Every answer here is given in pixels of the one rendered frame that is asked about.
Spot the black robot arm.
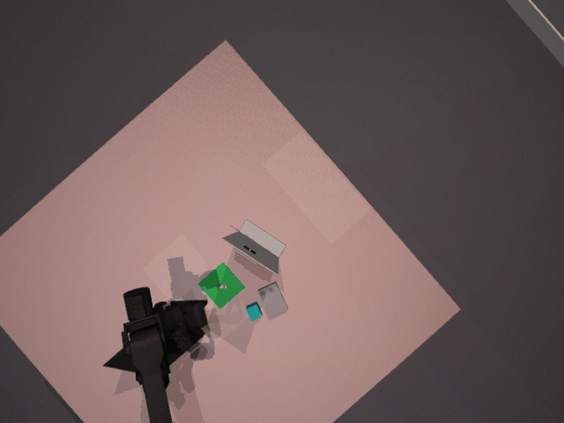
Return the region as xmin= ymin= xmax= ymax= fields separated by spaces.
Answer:
xmin=122 ymin=286 xmax=193 ymax=423

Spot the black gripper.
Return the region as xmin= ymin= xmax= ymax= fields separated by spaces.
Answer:
xmin=153 ymin=301 xmax=207 ymax=337

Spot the teal cube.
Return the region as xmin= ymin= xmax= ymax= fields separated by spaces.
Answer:
xmin=246 ymin=302 xmax=263 ymax=321

